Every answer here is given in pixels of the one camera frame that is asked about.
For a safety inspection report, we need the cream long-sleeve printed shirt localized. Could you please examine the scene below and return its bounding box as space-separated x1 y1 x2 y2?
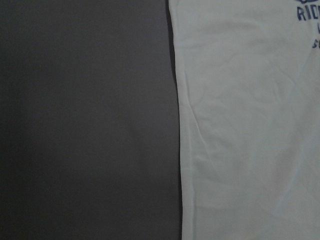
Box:
168 0 320 240

